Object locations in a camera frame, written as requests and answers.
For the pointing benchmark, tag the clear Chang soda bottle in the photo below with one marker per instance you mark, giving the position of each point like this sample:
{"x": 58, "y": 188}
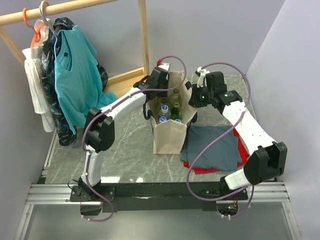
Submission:
{"x": 162, "y": 101}
{"x": 175, "y": 98}

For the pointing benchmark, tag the Pocari Sweat bottle lower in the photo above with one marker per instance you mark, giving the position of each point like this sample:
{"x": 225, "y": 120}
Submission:
{"x": 162, "y": 119}

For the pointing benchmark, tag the wooden clothes rack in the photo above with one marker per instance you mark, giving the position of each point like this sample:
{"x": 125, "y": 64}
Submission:
{"x": 65, "y": 79}

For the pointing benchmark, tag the white hanging garment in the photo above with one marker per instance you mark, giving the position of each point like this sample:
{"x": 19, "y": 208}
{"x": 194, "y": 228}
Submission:
{"x": 33, "y": 70}

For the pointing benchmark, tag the Pocari Sweat bottle upper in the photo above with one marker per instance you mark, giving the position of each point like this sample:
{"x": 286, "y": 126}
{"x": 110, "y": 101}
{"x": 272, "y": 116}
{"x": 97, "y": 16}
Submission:
{"x": 164, "y": 112}

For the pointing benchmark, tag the dark floral hanging garment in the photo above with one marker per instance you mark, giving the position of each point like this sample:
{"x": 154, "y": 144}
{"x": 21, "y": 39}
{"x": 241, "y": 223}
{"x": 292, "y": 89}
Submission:
{"x": 65, "y": 135}

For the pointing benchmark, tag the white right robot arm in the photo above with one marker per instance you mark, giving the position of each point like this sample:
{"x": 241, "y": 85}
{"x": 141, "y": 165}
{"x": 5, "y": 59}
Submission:
{"x": 267, "y": 158}

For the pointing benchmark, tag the light blue clothes hanger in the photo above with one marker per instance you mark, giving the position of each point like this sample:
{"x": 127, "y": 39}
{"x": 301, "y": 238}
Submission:
{"x": 41, "y": 9}

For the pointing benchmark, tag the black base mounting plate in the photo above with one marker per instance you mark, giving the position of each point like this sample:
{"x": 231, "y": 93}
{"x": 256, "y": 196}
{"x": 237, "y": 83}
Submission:
{"x": 157, "y": 196}

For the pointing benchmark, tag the orange clothes hanger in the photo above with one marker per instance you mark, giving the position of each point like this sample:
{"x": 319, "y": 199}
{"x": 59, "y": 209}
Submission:
{"x": 32, "y": 27}

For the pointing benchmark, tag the turquoise hanging shirt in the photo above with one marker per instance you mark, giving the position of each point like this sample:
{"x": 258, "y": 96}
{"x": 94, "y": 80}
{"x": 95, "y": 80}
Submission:
{"x": 78, "y": 82}

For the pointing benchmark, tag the green Perrier glass bottle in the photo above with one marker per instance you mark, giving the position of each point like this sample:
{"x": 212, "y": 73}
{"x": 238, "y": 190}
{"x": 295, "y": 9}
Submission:
{"x": 175, "y": 111}

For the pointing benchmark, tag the grey folded cloth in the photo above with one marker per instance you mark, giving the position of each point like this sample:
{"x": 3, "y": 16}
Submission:
{"x": 212, "y": 147}

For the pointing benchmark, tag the cream canvas tote bag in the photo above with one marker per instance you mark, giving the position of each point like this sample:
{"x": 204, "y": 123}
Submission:
{"x": 169, "y": 136}

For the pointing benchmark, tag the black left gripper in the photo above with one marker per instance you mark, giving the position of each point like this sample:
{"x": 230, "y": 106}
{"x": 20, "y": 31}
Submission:
{"x": 163, "y": 94}

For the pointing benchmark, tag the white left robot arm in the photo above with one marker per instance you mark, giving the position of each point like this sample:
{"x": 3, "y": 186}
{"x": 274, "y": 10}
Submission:
{"x": 99, "y": 130}

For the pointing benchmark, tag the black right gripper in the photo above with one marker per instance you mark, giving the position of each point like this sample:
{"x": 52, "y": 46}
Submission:
{"x": 193, "y": 101}

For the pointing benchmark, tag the aluminium frame rail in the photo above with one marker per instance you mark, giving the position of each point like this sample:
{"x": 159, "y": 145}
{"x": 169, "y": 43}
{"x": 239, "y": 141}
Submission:
{"x": 50, "y": 215}

